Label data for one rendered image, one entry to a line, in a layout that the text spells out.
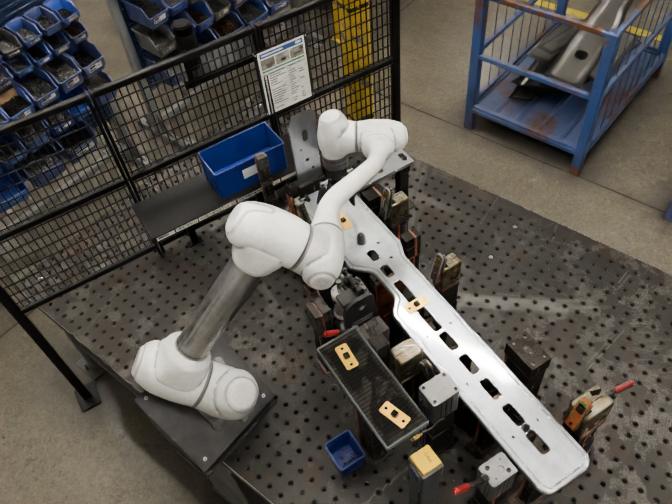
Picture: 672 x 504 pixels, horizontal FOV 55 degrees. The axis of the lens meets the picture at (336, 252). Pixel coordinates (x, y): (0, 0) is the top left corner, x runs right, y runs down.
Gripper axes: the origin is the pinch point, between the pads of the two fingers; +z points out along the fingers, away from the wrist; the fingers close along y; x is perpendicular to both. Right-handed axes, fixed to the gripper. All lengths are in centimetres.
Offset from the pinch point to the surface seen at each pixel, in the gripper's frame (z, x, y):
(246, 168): -3.8, 35.2, -20.2
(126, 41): 31, 217, -15
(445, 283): 12.4, -43.4, 15.5
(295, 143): -13.2, 26.1, -2.2
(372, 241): 8.7, -15.0, 4.0
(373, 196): 10.1, 5.3, 18.3
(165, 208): 6, 45, -53
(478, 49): 43, 97, 153
